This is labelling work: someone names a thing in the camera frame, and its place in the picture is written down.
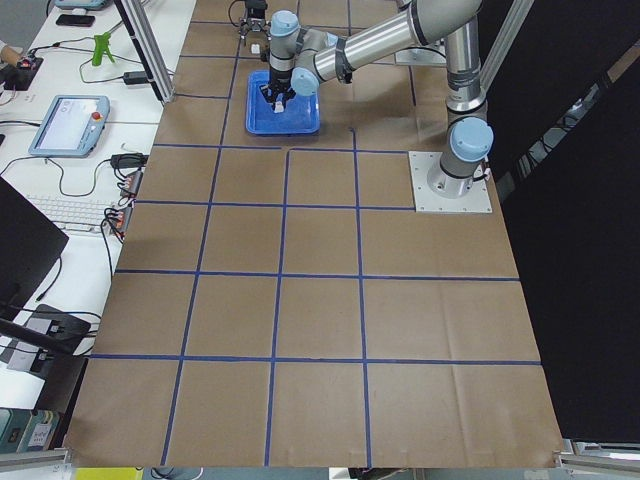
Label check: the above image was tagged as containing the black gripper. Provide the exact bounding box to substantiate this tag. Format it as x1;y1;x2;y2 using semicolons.
259;72;296;111
238;0;269;63

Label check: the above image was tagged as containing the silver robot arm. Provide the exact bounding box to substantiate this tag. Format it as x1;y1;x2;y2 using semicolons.
260;0;494;199

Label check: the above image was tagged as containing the blue plastic tray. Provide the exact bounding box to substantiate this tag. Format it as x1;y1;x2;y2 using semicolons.
244;69;322;137

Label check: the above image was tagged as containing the black power adapter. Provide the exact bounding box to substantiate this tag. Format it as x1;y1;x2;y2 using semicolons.
122;71;149;85

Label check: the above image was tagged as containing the black smartphone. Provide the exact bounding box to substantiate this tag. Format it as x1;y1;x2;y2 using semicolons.
56;14;96;28

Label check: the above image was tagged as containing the far blue teach pendant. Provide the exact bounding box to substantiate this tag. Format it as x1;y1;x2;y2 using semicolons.
54;0;109;11

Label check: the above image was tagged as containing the blue teach pendant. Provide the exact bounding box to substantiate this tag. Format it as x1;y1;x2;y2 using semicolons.
54;0;109;11
28;95;110;158

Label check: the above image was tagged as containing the near blue teach pendant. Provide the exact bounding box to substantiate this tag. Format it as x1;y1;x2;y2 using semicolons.
28;95;110;158

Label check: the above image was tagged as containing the brown paper table cover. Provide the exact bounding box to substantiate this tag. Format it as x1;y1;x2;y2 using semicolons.
65;1;561;468

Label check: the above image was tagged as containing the white keyboard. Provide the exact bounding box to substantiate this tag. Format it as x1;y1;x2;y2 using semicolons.
26;195;122;235

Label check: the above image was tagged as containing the black monitor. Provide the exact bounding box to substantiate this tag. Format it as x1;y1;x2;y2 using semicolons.
0;179;68;321

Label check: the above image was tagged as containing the black monitor stand base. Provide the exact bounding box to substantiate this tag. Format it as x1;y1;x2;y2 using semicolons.
1;305;91;355

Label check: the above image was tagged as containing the aluminium frame post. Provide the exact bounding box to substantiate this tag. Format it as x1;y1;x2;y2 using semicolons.
114;0;175;105

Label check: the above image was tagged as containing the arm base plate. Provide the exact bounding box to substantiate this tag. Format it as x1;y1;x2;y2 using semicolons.
394;46;446;67
408;151;493;214

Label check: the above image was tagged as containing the green handled grabber tool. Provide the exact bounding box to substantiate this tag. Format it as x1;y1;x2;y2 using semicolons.
91;31;115;67

